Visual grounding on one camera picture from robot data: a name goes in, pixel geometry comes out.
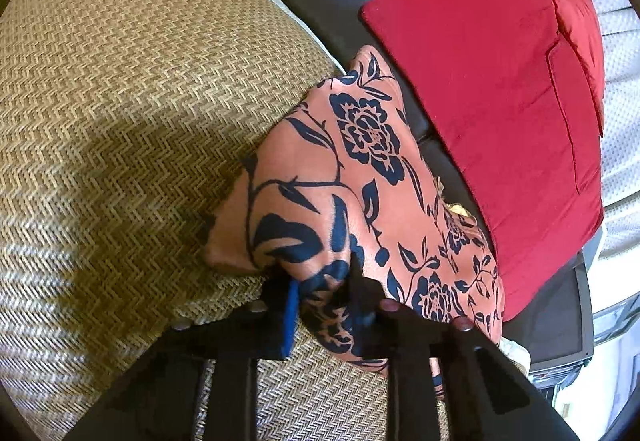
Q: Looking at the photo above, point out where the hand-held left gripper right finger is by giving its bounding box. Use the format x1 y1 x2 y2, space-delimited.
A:
347 261 591 441

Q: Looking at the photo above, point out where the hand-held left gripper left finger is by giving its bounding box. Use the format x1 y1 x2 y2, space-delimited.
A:
75 278 303 441

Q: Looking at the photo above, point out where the orange floral blouse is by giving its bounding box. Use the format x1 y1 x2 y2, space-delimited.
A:
202 45 506 402

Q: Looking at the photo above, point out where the grey framed panel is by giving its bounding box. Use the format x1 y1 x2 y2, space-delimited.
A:
527 246 640 374

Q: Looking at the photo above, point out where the large red knit cloth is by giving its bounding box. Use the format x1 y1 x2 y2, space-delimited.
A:
360 0 606 324

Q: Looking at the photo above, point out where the woven straw seat mat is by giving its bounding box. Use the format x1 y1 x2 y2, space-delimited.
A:
0 0 451 441

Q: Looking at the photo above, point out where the beige curtain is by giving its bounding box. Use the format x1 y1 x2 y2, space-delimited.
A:
487 0 640 267

